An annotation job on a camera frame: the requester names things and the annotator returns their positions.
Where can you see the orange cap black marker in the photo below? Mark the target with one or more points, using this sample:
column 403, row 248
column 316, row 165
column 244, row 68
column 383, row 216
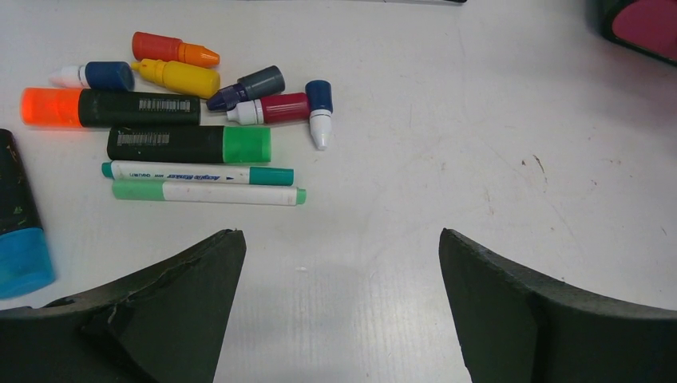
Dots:
column 91, row 108

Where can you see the yellow highlighter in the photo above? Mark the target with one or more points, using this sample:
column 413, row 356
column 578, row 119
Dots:
column 179, row 77

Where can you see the black blue marker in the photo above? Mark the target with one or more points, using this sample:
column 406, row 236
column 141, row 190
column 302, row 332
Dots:
column 25, row 262

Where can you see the blue cap white marker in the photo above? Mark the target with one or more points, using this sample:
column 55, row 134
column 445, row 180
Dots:
column 319, row 94

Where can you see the orange red highlighter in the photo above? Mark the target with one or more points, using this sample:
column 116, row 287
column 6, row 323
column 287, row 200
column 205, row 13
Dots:
column 157, row 47

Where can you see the green cap black marker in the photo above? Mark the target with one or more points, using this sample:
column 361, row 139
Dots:
column 191, row 144

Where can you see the black pink drawer unit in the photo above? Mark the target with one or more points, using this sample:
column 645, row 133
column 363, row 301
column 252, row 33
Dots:
column 645, row 26

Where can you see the teal cap white marker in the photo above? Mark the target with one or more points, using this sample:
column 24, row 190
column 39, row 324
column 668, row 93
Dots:
column 201, row 173

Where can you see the green white marker horizontal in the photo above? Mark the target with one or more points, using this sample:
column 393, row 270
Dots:
column 208, row 193

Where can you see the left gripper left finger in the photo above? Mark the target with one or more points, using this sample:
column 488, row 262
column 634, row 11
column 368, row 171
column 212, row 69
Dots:
column 163, row 323

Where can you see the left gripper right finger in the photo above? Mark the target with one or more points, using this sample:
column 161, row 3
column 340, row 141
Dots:
column 515, row 324

